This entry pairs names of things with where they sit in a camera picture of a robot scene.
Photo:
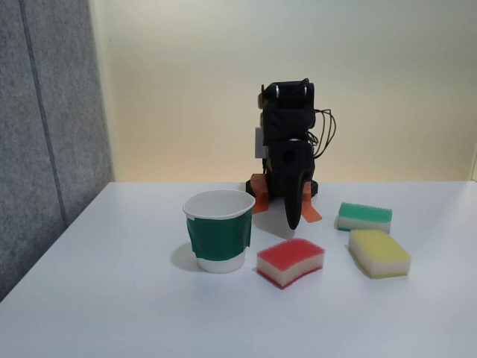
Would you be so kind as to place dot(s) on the red and white sponge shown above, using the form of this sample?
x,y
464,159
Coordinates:
x,y
288,261

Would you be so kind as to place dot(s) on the orange tape strip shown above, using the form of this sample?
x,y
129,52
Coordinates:
x,y
261,203
311,212

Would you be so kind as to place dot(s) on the green and white sponge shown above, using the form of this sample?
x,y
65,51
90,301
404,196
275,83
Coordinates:
x,y
365,216

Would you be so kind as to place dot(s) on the white cup with green tape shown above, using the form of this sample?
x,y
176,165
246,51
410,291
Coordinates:
x,y
220,231

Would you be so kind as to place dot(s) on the yellow and white sponge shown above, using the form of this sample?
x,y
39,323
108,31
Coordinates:
x,y
380,251

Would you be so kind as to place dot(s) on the grey felt partition panel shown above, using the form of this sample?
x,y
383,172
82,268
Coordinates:
x,y
44,149

